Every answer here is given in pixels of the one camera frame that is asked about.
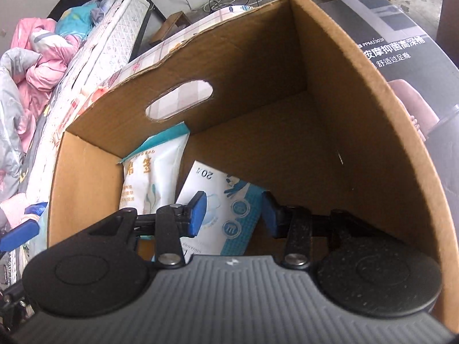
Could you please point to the dark printed appliance box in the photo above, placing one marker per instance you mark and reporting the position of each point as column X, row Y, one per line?
column 423, row 78

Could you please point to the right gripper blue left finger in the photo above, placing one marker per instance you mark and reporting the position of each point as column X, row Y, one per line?
column 174, row 222

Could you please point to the checkered floral tablecloth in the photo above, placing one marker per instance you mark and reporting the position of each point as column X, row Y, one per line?
column 161, row 53

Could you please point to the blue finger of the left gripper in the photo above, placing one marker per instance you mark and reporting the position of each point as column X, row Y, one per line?
column 36, row 209
column 17, row 236

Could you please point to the white cotton swab pack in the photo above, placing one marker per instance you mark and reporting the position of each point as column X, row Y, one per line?
column 151, row 170

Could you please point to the blue white glove pack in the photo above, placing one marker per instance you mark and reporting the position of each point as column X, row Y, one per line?
column 233, row 211

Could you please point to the small brown wooden stool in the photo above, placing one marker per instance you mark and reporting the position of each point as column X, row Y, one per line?
column 173, row 24

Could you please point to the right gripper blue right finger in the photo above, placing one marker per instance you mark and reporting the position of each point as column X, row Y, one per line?
column 292, row 223

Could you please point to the brown cardboard box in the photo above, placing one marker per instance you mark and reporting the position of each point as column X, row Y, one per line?
column 281, row 97

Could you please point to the pink grey quilt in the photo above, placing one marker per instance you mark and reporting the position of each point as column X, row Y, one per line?
column 36, row 61

